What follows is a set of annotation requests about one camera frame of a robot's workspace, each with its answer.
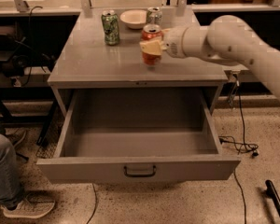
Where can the black machinery at left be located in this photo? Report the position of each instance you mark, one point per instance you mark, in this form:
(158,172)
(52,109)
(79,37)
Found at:
(18,55)

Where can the grey metal cabinet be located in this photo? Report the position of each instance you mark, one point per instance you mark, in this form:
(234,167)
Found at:
(87,62)

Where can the black drawer handle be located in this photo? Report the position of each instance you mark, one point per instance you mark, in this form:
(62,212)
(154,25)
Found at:
(139,173)

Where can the red coke can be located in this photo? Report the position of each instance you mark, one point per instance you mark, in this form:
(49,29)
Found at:
(151,32)

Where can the person leg in jeans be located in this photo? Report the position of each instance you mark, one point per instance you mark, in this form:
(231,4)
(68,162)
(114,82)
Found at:
(11,190)

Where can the white bowl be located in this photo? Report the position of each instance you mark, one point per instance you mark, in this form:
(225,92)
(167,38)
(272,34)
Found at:
(134,19)

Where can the black bar on floor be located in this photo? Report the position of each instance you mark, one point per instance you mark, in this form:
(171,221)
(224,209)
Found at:
(272,193)

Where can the white green soda can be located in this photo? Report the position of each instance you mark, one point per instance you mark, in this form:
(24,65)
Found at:
(154,15)

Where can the grey open top drawer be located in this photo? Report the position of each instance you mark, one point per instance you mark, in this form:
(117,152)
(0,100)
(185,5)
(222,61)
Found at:
(108,129)

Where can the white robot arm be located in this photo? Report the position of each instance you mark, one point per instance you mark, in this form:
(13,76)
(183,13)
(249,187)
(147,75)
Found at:
(228,40)

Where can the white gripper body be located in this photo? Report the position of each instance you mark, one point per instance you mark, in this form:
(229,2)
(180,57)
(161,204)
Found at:
(174,43)

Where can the grey sneaker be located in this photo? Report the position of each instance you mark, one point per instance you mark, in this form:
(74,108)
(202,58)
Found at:
(33,206)

